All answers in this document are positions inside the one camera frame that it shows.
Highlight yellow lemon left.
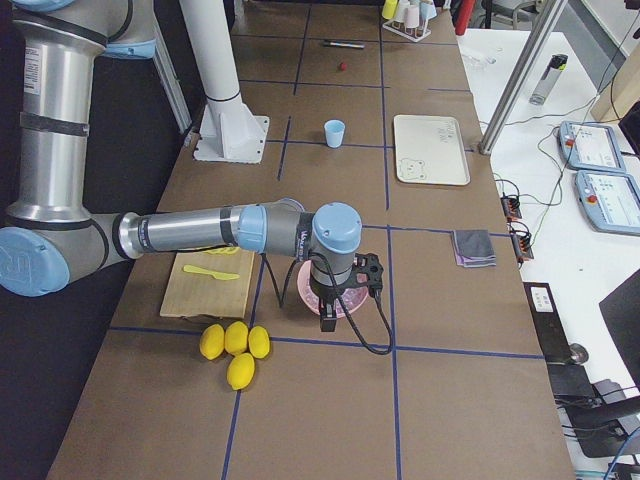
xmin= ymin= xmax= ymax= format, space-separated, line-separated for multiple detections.
xmin=199 ymin=324 xmax=225 ymax=360

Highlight yellow lemon slices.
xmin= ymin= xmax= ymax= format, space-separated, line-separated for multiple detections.
xmin=205 ymin=246 xmax=240 ymax=255

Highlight aluminium frame post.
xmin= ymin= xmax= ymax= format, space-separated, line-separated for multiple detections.
xmin=478 ymin=0 xmax=568 ymax=155

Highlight yellow lemon middle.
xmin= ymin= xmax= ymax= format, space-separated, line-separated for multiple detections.
xmin=224 ymin=321 xmax=249 ymax=356

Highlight cup rack with handle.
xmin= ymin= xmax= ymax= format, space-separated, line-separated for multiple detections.
xmin=382 ymin=20 xmax=432 ymax=43

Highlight black orange connector block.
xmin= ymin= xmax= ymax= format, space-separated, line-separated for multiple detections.
xmin=501 ymin=196 xmax=522 ymax=221
xmin=510 ymin=231 xmax=534 ymax=264

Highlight pink bowl of ice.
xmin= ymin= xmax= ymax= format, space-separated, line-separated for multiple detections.
xmin=297 ymin=260 xmax=369 ymax=314

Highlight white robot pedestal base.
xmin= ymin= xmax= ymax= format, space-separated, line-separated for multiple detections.
xmin=180 ymin=0 xmax=270 ymax=164

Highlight upper teach pendant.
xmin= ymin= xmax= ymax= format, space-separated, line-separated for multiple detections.
xmin=558 ymin=121 xmax=626 ymax=173

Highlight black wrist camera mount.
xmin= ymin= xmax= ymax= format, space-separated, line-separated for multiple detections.
xmin=351 ymin=253 xmax=384 ymax=300

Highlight yellow plastic knife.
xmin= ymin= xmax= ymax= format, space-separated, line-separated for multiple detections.
xmin=182 ymin=264 xmax=240 ymax=281

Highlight lower teach pendant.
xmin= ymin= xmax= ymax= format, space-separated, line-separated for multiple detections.
xmin=575 ymin=170 xmax=639 ymax=236

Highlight wooden cutting board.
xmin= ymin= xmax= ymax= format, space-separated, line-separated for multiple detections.
xmin=160 ymin=249 xmax=254 ymax=319

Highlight yellow lemon right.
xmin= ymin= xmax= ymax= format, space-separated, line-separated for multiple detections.
xmin=248 ymin=325 xmax=271 ymax=359

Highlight pink cup on rack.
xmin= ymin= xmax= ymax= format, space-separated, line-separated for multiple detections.
xmin=404 ymin=4 xmax=420 ymax=29

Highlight teach pendant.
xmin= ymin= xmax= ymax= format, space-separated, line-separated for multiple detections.
xmin=575 ymin=170 xmax=639 ymax=236
xmin=558 ymin=121 xmax=626 ymax=173

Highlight grey folded cloth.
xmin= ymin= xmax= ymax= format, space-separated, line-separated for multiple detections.
xmin=452 ymin=229 xmax=497 ymax=268

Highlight steel muddler with black tip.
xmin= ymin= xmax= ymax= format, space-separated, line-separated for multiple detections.
xmin=322 ymin=39 xmax=365 ymax=50

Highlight blue cup on rack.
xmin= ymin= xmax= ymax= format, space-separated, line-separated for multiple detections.
xmin=419 ymin=0 xmax=437 ymax=21

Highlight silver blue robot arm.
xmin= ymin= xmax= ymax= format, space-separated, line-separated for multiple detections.
xmin=1 ymin=1 xmax=364 ymax=331

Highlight black power box with label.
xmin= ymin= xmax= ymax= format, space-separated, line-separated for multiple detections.
xmin=523 ymin=282 xmax=573 ymax=364

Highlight cream bear serving tray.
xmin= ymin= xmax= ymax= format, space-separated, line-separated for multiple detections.
xmin=393 ymin=114 xmax=470 ymax=186

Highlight yellow lemon front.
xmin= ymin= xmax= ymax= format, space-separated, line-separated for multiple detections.
xmin=226 ymin=353 xmax=255 ymax=390

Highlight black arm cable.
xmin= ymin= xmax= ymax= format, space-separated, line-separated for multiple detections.
xmin=262 ymin=249 xmax=394 ymax=357

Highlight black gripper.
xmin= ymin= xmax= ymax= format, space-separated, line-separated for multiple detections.
xmin=309 ymin=269 xmax=347 ymax=332

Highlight light blue paper cup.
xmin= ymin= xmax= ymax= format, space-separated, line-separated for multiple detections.
xmin=324 ymin=119 xmax=346 ymax=148

